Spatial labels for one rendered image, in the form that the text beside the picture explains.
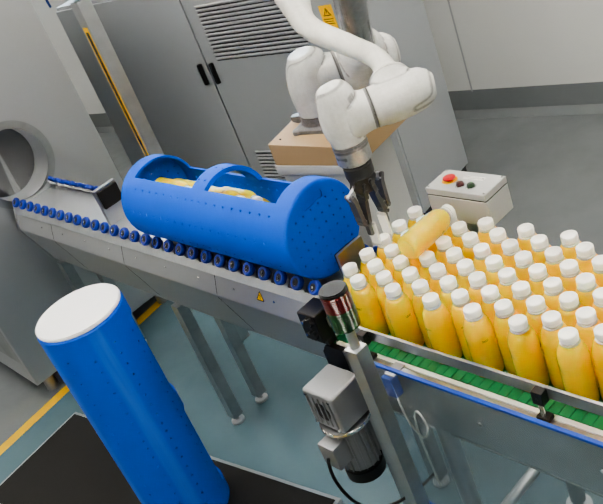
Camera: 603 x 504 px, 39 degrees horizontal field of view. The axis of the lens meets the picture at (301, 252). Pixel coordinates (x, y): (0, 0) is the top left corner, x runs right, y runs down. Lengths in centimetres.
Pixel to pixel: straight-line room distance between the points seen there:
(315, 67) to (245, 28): 150
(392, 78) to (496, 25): 311
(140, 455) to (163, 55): 267
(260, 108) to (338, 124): 255
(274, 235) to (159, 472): 95
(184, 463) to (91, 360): 51
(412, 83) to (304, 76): 90
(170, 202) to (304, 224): 56
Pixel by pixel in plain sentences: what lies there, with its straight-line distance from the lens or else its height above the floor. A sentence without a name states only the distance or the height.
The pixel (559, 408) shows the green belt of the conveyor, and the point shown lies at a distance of 186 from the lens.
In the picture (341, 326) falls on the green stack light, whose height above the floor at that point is 118.
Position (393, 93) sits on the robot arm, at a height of 146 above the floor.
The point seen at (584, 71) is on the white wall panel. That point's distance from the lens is 506.
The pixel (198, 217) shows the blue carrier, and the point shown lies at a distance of 256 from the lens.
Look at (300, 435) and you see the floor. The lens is 341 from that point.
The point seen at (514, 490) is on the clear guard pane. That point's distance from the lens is 202.
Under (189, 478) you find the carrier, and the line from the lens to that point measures 290.
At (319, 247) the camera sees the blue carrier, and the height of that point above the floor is 106.
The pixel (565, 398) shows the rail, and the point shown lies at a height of 97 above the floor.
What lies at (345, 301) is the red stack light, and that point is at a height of 123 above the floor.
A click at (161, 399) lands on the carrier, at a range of 274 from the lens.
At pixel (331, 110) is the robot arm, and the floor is 147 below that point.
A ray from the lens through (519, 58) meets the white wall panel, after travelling 517.
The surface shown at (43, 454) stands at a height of 15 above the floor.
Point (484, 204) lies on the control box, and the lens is 225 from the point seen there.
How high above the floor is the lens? 218
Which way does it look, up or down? 28 degrees down
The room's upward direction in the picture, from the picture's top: 22 degrees counter-clockwise
